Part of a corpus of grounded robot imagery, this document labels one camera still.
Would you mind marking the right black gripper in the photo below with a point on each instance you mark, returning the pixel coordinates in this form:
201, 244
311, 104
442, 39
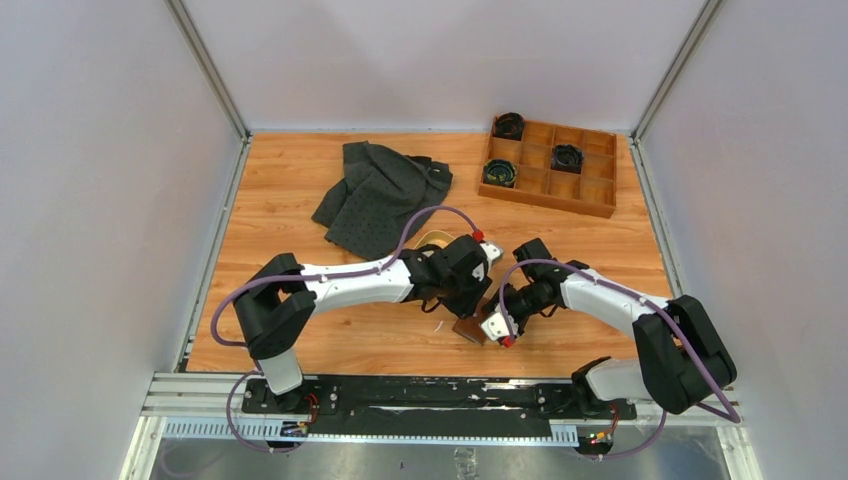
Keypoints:
509, 290

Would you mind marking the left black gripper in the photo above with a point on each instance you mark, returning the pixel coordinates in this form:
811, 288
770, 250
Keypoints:
467, 305

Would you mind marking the oval wooden card tray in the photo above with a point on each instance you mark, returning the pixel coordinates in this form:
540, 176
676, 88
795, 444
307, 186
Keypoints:
434, 240

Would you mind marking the brown leather card holder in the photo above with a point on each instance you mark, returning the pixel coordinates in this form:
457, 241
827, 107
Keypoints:
470, 328

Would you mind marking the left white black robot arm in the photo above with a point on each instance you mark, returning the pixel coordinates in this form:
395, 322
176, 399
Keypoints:
280, 299

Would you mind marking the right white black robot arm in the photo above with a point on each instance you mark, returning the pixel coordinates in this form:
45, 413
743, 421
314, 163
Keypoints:
681, 359

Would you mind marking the dark green coiled belt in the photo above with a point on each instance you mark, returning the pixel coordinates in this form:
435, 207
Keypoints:
499, 172

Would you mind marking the dark grey dotted cloth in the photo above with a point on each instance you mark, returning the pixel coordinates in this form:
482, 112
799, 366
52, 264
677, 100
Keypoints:
366, 211

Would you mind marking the wooden compartment tray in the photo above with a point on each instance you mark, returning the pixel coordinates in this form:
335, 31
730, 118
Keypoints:
592, 192

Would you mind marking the black coiled belt middle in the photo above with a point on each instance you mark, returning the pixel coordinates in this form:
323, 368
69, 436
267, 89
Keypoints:
567, 158

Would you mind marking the black coiled belt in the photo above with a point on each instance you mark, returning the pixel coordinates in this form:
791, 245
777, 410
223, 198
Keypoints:
509, 126
567, 158

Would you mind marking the black coiled belt top left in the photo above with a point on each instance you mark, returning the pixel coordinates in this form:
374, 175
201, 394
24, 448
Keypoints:
509, 126

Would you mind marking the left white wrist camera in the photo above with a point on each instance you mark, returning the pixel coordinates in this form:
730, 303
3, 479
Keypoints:
493, 253

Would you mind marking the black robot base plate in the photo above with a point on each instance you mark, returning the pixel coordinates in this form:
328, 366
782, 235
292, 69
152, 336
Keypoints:
458, 424

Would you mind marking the aluminium frame rail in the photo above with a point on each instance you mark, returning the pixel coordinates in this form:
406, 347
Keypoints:
328, 398

